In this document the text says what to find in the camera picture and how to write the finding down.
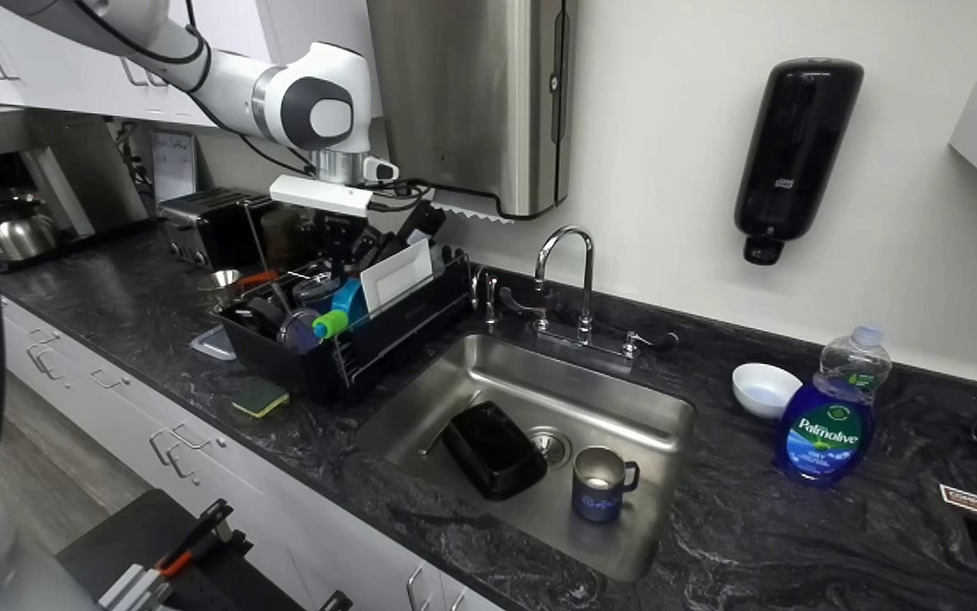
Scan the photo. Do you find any black tool board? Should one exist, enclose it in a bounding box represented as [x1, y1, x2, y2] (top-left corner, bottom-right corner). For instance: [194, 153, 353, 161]
[55, 487, 288, 611]

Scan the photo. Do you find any black rectangular container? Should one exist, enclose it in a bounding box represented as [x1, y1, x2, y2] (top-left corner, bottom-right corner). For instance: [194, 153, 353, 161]
[440, 402, 552, 505]

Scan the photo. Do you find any blue plastic bowl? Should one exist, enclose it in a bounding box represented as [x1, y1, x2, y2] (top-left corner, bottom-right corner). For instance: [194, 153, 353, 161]
[326, 274, 366, 331]

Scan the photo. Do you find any small round glass lid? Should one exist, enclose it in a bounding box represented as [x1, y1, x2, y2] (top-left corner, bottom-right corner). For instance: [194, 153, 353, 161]
[284, 273, 341, 316]

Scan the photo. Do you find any white square plate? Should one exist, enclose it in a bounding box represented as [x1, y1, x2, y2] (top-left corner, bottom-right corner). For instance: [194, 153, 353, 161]
[353, 227, 437, 321]

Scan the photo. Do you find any steel kettle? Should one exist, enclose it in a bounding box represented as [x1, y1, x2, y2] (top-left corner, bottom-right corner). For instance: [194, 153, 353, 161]
[0, 190, 64, 270]

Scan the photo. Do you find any black dish rack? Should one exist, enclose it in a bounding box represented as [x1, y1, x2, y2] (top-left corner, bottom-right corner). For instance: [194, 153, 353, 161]
[215, 226, 477, 403]

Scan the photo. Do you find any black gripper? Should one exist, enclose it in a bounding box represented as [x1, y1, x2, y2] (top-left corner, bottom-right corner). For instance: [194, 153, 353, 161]
[312, 206, 400, 280]

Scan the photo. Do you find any black wall soap dispenser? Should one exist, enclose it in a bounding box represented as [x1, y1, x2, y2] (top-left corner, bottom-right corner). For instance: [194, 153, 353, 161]
[731, 58, 869, 273]

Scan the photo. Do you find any chrome gooseneck faucet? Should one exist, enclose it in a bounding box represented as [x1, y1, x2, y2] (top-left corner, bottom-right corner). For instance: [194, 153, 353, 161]
[468, 226, 684, 372]

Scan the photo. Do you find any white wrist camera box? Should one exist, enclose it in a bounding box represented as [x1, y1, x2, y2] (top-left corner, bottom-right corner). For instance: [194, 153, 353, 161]
[264, 171, 379, 222]

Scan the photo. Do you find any yellow green sponge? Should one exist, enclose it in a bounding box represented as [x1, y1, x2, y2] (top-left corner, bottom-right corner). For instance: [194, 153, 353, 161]
[228, 377, 296, 424]

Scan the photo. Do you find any metal sink drain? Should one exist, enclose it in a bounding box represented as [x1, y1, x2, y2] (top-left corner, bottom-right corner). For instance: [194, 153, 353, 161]
[526, 421, 578, 474]

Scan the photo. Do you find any aluminium bracket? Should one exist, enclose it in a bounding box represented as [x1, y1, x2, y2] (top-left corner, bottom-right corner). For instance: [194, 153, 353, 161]
[96, 557, 167, 611]

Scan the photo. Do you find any stainless steel sink basin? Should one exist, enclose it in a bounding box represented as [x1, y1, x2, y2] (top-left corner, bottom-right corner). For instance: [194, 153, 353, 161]
[376, 331, 699, 588]

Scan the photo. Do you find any blue metal mug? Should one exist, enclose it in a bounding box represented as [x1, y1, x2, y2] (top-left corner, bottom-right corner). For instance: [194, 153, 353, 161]
[569, 446, 644, 529]

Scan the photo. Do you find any white paper notice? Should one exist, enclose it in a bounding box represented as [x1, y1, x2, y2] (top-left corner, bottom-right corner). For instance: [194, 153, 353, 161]
[145, 131, 202, 212]

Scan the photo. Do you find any wide white upper cabinet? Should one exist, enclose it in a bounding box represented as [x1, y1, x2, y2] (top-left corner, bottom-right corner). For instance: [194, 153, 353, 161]
[0, 0, 385, 141]

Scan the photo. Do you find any purple translucent lid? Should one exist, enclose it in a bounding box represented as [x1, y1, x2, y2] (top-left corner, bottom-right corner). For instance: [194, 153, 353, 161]
[275, 307, 323, 362]

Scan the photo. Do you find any small white bowl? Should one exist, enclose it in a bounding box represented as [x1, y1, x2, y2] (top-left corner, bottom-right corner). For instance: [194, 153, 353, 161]
[730, 362, 808, 424]

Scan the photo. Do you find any steel paper towel dispenser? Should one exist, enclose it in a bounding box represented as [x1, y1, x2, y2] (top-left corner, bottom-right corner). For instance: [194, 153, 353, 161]
[366, 0, 573, 226]

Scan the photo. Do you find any black pliers orange grip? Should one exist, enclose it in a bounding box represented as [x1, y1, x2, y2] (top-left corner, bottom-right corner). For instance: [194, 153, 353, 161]
[151, 495, 238, 584]

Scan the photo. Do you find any white lower cabinet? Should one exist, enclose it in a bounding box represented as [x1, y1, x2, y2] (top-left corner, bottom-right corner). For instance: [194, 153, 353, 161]
[0, 270, 506, 611]

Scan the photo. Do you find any blue dish soap bottle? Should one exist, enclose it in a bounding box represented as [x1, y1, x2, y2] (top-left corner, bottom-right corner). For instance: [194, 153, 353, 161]
[777, 322, 895, 488]

